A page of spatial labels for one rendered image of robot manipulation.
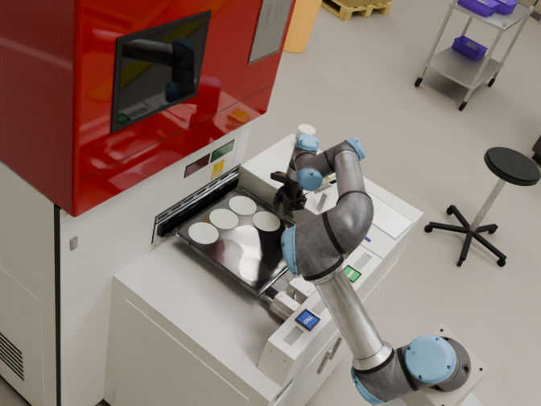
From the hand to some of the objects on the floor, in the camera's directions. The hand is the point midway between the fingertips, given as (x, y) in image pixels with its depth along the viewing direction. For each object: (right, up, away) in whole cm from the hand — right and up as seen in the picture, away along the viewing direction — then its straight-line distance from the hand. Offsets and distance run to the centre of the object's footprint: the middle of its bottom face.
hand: (279, 215), depth 208 cm
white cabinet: (-19, -75, +50) cm, 92 cm away
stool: (+123, -20, +165) cm, 207 cm away
